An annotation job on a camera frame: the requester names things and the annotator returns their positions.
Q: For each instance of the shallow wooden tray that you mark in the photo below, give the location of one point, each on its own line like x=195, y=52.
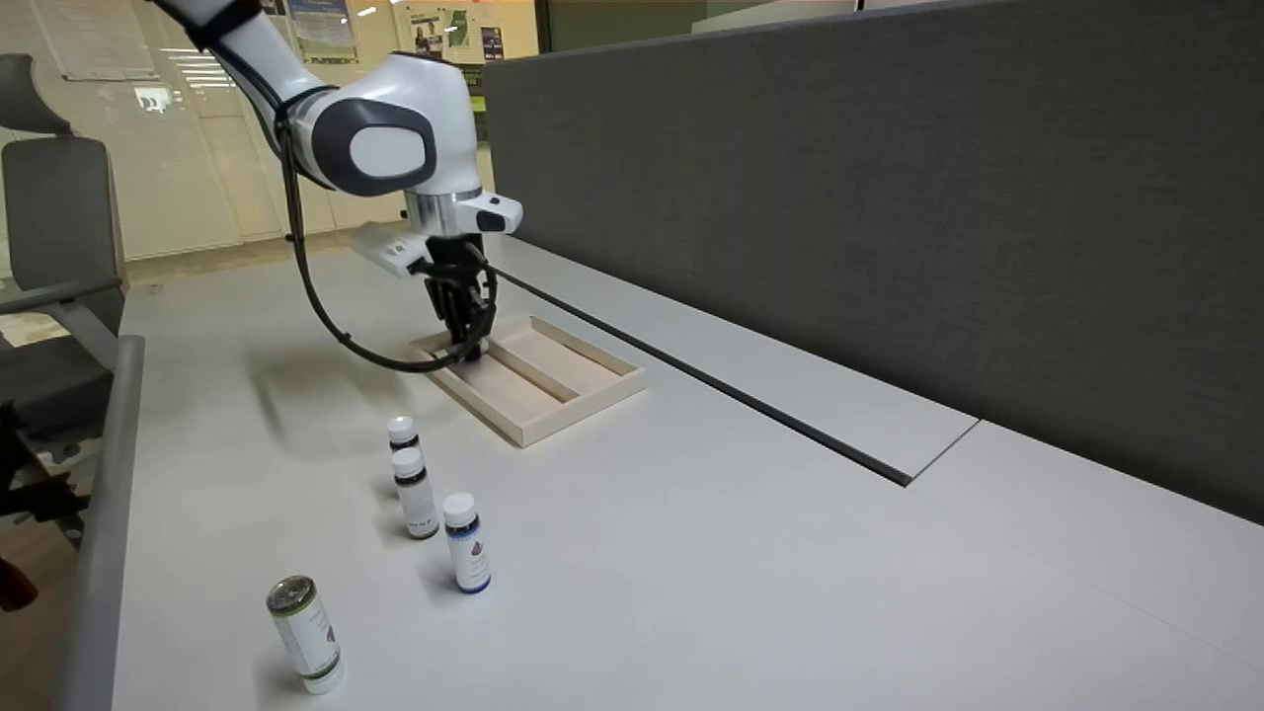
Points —
x=586, y=401

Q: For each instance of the large grey partition panel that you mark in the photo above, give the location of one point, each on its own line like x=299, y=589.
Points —
x=923, y=201

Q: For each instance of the grey office chair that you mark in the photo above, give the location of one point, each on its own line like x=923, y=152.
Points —
x=62, y=224

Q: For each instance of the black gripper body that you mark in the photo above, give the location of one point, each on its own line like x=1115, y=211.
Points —
x=461, y=268

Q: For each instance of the small white bottle silver cap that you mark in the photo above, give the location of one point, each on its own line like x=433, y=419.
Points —
x=304, y=635

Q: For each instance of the beige cabinet wall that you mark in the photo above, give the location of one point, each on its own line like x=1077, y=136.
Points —
x=198, y=201

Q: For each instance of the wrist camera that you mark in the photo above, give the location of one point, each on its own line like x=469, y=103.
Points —
x=486, y=214

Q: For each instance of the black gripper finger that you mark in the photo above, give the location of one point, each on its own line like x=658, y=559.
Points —
x=481, y=323
x=449, y=318

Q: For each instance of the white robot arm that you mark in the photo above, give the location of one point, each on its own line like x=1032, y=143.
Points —
x=449, y=133

